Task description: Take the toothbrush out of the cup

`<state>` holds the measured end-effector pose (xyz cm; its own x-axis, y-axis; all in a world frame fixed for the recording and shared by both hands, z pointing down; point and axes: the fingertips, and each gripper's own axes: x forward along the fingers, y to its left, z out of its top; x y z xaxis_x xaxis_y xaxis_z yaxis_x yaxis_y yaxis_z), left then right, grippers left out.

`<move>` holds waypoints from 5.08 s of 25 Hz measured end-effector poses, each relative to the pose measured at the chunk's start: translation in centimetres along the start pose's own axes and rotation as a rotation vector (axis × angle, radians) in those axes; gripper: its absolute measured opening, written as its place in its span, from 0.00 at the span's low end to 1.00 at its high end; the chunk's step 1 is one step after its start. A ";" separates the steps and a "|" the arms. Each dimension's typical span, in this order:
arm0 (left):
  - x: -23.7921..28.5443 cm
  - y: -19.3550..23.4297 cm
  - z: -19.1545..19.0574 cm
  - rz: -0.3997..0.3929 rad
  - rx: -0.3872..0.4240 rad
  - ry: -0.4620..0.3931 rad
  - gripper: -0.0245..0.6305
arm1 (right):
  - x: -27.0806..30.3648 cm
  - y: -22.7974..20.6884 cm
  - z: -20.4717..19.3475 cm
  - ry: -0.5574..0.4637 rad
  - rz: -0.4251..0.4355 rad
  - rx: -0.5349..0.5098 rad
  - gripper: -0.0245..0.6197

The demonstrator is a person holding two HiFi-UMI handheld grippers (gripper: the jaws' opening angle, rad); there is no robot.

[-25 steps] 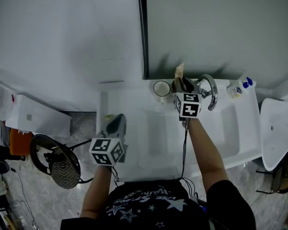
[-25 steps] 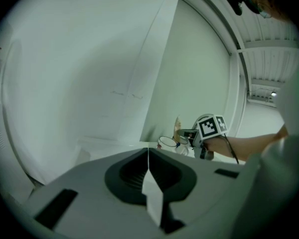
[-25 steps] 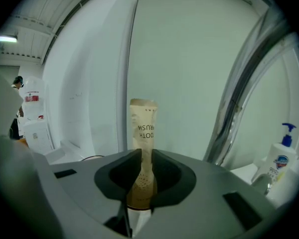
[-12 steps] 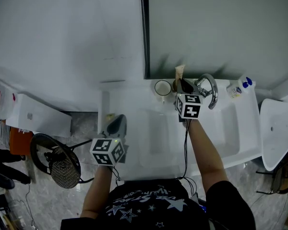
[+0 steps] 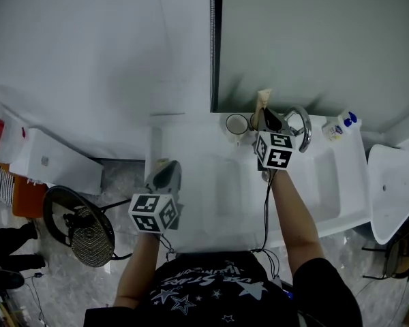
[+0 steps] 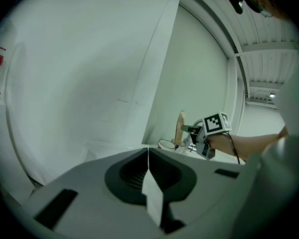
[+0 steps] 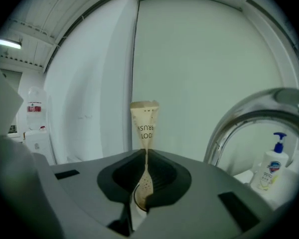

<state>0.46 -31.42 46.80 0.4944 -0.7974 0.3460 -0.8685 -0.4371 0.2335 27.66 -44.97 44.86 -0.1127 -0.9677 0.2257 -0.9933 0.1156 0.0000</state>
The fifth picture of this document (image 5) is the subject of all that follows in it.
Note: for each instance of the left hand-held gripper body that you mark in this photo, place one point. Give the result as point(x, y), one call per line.
point(153, 213)

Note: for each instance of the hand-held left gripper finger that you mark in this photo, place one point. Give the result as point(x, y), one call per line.
point(178, 177)
point(158, 174)

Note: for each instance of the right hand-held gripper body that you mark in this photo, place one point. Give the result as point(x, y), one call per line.
point(276, 152)

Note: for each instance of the white cup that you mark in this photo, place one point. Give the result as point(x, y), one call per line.
point(237, 125)
point(253, 123)

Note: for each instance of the person's left forearm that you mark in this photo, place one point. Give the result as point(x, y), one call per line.
point(136, 271)

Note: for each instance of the person's right forearm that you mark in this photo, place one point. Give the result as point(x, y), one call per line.
point(293, 223)

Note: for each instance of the chrome faucet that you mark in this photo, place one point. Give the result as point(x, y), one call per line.
point(306, 128)

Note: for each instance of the white washbasin cabinet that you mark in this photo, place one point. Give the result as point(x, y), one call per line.
point(208, 199)

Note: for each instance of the black floor bar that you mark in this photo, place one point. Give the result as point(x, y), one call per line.
point(122, 160)

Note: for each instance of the white blue-pump soap bottle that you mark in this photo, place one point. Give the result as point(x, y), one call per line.
point(335, 129)

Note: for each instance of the black wicker chair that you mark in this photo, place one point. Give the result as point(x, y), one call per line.
point(92, 244)

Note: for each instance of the white rectangular box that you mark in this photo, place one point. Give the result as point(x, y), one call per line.
point(61, 162)

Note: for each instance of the black vertical trim strip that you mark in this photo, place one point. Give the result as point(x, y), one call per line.
point(217, 29)

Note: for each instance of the black star-print shirt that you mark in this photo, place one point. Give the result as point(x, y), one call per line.
point(208, 301)

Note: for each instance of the dark green bin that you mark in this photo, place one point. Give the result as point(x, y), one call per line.
point(364, 232)

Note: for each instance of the white oval basin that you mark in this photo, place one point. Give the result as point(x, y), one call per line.
point(392, 189)

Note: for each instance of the orange cloth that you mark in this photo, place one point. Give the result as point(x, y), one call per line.
point(29, 196)

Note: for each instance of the clear bag with red label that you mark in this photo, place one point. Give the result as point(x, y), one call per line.
point(13, 131)

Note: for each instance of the black white striped cloth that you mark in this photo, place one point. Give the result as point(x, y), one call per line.
point(1, 186)

